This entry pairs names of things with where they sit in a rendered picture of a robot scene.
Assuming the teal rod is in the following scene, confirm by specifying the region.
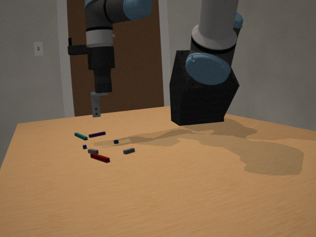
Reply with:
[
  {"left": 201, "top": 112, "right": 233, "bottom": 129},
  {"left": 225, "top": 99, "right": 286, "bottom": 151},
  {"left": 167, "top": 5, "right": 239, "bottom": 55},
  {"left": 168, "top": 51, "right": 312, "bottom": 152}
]
[{"left": 74, "top": 132, "right": 88, "bottom": 141}]

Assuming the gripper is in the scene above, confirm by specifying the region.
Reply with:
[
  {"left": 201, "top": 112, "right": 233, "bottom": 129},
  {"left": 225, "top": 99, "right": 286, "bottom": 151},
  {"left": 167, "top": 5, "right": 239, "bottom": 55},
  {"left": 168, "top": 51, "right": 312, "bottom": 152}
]
[{"left": 67, "top": 29, "right": 115, "bottom": 118}]

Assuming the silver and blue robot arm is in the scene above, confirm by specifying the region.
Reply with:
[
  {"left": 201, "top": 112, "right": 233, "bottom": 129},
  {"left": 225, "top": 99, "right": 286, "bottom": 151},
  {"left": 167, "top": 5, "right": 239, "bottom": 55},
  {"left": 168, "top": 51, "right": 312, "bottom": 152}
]
[{"left": 84, "top": 0, "right": 243, "bottom": 85}]

